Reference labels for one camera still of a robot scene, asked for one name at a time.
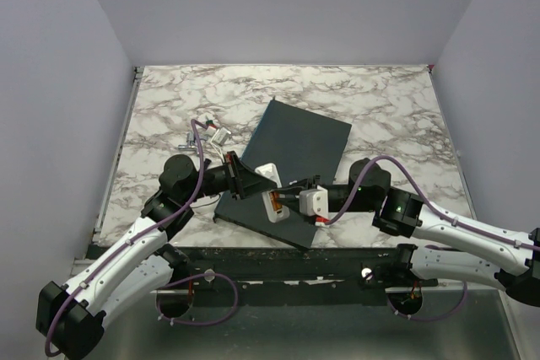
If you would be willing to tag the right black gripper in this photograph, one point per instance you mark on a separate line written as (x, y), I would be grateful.
(295, 189)

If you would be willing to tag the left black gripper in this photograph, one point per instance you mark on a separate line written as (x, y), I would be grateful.
(243, 180)

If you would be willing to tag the white remote control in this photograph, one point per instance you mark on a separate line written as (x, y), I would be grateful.
(276, 212)

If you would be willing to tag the orange battery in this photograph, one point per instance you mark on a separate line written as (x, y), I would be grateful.
(277, 206)

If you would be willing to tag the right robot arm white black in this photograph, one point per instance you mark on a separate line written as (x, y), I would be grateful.
(470, 251)

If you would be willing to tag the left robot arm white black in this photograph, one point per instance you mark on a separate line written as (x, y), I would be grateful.
(73, 316)

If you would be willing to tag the chrome metal fitting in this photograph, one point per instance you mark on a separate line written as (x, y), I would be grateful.
(190, 144)

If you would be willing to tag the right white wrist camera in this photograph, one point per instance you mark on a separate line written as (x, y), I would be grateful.
(314, 205)

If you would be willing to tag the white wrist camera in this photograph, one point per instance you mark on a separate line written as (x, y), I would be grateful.
(219, 136)
(314, 205)

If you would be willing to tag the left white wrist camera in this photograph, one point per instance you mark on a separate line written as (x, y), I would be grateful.
(219, 136)

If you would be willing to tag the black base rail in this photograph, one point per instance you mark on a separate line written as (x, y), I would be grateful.
(219, 277)

